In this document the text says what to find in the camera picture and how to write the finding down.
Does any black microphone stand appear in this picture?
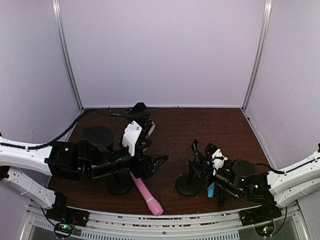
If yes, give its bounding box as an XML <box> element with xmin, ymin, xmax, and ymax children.
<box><xmin>175</xmin><ymin>162</ymin><xmax>202</xmax><ymax>197</ymax></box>
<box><xmin>107</xmin><ymin>102</ymin><xmax>155</xmax><ymax>196</ymax></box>

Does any pink toy microphone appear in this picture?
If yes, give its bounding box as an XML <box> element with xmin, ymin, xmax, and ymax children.
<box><xmin>130</xmin><ymin>172</ymin><xmax>164</xmax><ymax>217</ymax></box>

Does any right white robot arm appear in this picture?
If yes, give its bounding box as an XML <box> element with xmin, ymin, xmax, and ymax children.
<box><xmin>186</xmin><ymin>139</ymin><xmax>320</xmax><ymax>209</ymax></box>

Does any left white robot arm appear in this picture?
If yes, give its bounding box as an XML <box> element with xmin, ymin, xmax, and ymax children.
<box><xmin>0</xmin><ymin>122</ymin><xmax>169</xmax><ymax>227</ymax></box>

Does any blue toy microphone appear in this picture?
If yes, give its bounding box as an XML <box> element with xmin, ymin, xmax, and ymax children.
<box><xmin>207</xmin><ymin>183</ymin><xmax>215</xmax><ymax>199</ymax></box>

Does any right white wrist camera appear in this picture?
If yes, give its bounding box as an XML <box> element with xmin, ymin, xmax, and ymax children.
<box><xmin>211</xmin><ymin>148</ymin><xmax>228</xmax><ymax>176</ymax></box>

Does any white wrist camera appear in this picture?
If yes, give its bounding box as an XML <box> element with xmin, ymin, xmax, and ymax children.
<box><xmin>121</xmin><ymin>120</ymin><xmax>142</xmax><ymax>157</ymax></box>
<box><xmin>211</xmin><ymin>148</ymin><xmax>228</xmax><ymax>176</ymax></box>

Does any front aluminium rail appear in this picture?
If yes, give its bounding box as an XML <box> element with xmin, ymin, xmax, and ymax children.
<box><xmin>24</xmin><ymin>199</ymin><xmax>311</xmax><ymax>240</ymax></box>

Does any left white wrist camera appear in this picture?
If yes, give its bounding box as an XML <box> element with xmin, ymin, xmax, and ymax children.
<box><xmin>121</xmin><ymin>120</ymin><xmax>142</xmax><ymax>157</ymax></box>

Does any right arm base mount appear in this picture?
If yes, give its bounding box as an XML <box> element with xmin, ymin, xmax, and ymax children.
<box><xmin>238</xmin><ymin>206</ymin><xmax>288</xmax><ymax>239</ymax></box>

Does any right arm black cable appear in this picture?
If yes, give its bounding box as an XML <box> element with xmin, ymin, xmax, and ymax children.
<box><xmin>255</xmin><ymin>163</ymin><xmax>286</xmax><ymax>176</ymax></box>

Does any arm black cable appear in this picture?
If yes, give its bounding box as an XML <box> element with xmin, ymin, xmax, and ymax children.
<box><xmin>0</xmin><ymin>108</ymin><xmax>131</xmax><ymax>152</ymax></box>
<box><xmin>255</xmin><ymin>163</ymin><xmax>286</xmax><ymax>176</ymax></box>

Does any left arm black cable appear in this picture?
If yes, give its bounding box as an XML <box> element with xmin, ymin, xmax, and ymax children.
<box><xmin>0</xmin><ymin>108</ymin><xmax>131</xmax><ymax>152</ymax></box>

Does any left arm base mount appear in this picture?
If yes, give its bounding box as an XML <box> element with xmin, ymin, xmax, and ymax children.
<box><xmin>43</xmin><ymin>192</ymin><xmax>90</xmax><ymax>240</ymax></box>

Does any right aluminium frame post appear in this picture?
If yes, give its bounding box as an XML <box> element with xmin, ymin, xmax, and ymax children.
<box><xmin>241</xmin><ymin>0</ymin><xmax>273</xmax><ymax>112</ymax></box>

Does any aluminium frame post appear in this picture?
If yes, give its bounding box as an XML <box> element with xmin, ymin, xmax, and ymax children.
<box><xmin>241</xmin><ymin>0</ymin><xmax>273</xmax><ymax>112</ymax></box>
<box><xmin>52</xmin><ymin>0</ymin><xmax>84</xmax><ymax>111</ymax></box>

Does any left aluminium frame post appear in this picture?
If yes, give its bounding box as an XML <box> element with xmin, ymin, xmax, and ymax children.
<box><xmin>52</xmin><ymin>0</ymin><xmax>84</xmax><ymax>111</ymax></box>

